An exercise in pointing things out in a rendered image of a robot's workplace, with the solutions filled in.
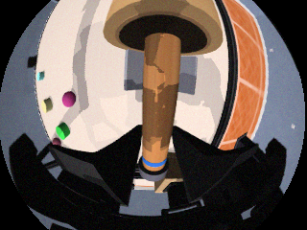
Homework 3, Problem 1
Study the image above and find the small teal cylinder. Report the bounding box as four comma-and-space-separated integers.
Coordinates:
37, 72, 44, 81

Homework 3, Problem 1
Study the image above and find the green cylinder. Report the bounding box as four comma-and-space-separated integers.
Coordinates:
56, 123, 70, 140

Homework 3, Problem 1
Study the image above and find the pale yellow cylinder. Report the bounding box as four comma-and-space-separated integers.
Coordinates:
41, 98, 53, 113

